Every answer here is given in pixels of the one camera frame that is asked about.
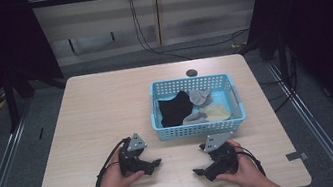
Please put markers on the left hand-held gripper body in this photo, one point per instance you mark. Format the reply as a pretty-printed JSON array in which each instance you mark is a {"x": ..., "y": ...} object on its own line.
[{"x": 131, "y": 160}]

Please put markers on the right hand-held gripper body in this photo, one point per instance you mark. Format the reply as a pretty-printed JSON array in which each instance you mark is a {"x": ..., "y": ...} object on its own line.
[{"x": 223, "y": 158}]

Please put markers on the person's right hand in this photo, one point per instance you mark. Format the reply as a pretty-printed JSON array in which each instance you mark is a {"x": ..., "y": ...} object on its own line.
[{"x": 247, "y": 170}]

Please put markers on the person's left hand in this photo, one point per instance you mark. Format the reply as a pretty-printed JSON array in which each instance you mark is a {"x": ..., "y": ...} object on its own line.
[{"x": 114, "y": 181}]

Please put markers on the blue plastic basket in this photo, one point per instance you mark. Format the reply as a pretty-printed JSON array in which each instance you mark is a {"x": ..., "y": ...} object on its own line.
[{"x": 194, "y": 130}]

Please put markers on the cream sock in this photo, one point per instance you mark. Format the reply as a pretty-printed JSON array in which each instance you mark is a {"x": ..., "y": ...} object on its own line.
[{"x": 217, "y": 112}]

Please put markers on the grey sock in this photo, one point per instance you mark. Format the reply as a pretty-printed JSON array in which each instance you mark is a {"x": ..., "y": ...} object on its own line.
[
  {"x": 194, "y": 118},
  {"x": 198, "y": 96}
]

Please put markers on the black sock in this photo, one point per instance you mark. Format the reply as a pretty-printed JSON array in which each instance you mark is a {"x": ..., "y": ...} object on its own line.
[{"x": 175, "y": 109}]

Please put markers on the grey tape strip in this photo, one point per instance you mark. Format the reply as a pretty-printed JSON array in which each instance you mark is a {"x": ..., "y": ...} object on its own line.
[{"x": 296, "y": 156}]

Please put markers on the dark round table grommet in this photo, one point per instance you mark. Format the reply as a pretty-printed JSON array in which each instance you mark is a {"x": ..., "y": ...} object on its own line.
[{"x": 191, "y": 73}]

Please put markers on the black metal stand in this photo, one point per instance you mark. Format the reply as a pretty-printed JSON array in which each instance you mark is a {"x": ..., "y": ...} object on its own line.
[{"x": 11, "y": 101}]

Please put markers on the yellow object on floor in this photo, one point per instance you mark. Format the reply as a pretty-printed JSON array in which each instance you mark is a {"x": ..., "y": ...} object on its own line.
[{"x": 0, "y": 105}]

